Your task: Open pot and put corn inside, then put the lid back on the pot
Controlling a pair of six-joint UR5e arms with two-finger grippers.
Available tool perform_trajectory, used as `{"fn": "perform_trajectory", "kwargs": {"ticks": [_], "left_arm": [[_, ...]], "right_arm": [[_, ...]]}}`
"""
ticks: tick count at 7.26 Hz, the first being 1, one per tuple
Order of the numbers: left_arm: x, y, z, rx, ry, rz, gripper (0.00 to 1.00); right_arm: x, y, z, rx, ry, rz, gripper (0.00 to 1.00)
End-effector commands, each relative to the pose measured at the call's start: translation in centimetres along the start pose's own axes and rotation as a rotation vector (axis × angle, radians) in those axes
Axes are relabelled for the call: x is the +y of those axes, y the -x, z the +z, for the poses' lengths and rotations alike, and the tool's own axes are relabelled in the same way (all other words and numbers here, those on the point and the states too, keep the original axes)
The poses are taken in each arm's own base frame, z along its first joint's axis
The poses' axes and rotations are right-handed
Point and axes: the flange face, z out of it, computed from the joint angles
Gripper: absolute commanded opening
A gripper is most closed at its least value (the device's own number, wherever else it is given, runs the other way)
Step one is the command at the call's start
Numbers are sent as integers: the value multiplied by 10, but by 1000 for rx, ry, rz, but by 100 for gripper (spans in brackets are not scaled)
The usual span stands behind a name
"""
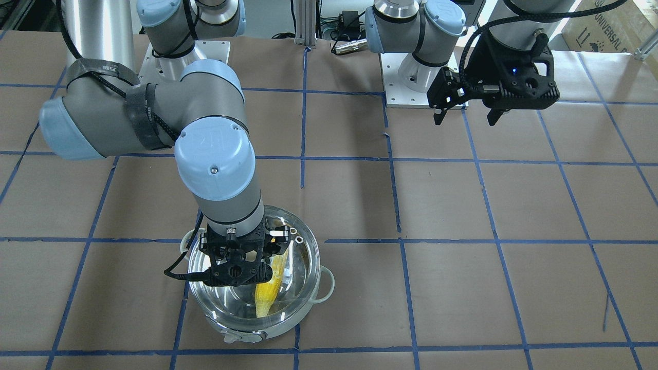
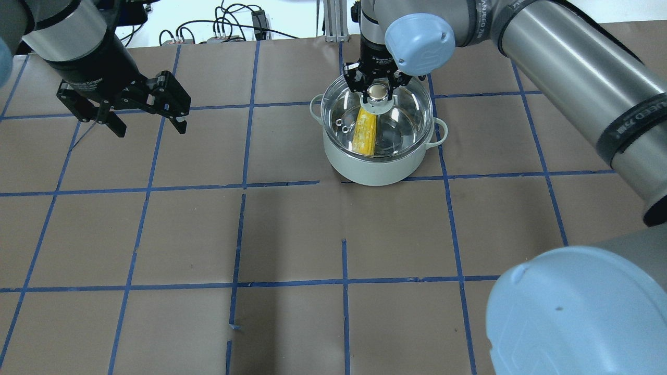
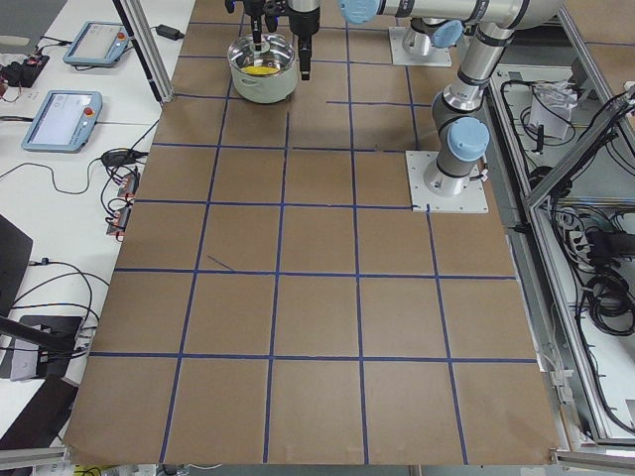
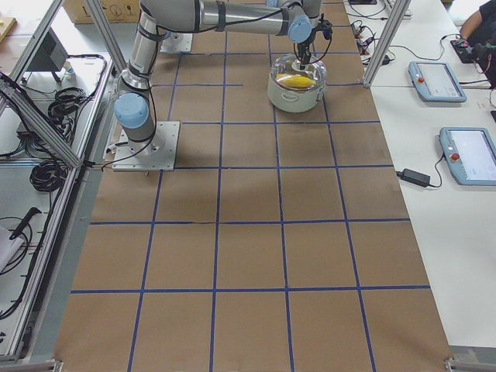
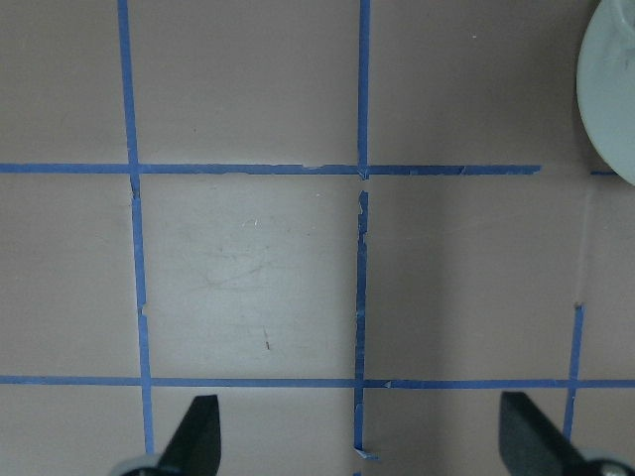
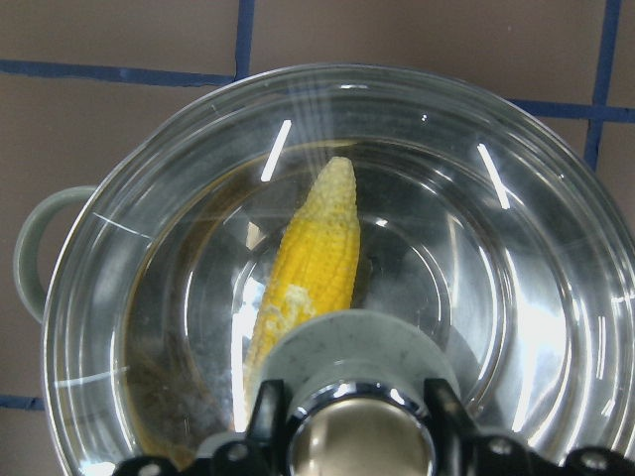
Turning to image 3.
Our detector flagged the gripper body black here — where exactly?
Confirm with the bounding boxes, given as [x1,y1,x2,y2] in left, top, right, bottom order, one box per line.
[241,0,278,31]
[287,0,320,38]

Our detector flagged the glass pot lid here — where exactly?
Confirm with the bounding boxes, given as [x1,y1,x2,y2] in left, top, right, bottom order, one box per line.
[227,34,296,73]

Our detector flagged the yellow corn cob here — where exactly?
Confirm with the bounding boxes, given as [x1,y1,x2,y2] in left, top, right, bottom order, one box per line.
[241,64,280,76]

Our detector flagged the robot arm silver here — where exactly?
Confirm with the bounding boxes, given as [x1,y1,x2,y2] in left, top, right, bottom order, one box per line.
[242,1,463,59]
[338,1,563,197]

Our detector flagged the white cooking pot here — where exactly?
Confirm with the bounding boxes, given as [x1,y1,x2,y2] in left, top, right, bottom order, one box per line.
[229,59,299,104]

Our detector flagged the black power adapter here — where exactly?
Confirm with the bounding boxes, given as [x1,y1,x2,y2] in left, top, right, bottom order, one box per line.
[155,24,185,41]

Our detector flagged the teach pendant far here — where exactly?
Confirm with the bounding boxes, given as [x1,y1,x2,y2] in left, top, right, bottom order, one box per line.
[63,21,129,67]

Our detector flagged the teach pendant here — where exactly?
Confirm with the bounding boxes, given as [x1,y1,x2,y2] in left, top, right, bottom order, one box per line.
[63,21,129,67]
[21,90,103,153]

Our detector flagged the black usb hub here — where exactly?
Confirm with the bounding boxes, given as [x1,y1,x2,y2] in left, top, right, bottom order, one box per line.
[100,149,148,168]

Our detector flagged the teach pendant near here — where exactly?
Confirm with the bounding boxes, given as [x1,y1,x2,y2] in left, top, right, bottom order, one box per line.
[21,90,103,153]

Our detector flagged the white paper box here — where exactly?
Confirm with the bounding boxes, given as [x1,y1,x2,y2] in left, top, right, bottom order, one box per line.
[528,81,577,140]

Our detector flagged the aluminium frame post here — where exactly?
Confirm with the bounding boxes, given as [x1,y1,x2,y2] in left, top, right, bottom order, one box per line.
[112,0,174,104]

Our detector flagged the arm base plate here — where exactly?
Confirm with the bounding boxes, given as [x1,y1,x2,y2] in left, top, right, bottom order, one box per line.
[389,27,452,67]
[406,151,489,213]

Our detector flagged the coiled black cables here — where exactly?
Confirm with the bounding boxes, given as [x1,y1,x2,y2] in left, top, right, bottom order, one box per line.
[574,270,635,338]

